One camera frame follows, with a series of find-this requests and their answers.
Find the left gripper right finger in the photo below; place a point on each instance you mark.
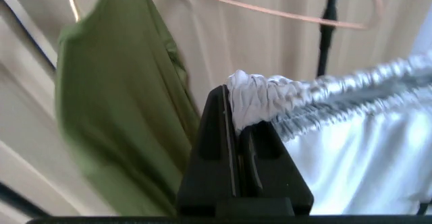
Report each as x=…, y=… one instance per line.
x=280, y=180

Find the pale grey garment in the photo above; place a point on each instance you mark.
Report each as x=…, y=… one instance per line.
x=354, y=156

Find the green shirt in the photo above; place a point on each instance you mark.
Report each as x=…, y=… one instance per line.
x=118, y=99

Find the black clothes rack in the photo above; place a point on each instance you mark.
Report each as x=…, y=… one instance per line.
x=326, y=31

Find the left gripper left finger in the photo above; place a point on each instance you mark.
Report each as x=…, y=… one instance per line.
x=207, y=173

